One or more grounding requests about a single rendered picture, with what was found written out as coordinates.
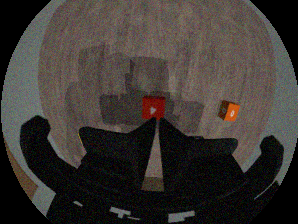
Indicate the red block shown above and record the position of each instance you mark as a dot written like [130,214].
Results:
[153,106]

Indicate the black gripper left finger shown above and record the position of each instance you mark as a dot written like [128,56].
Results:
[134,146]

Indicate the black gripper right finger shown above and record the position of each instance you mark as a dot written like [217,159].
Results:
[177,150]

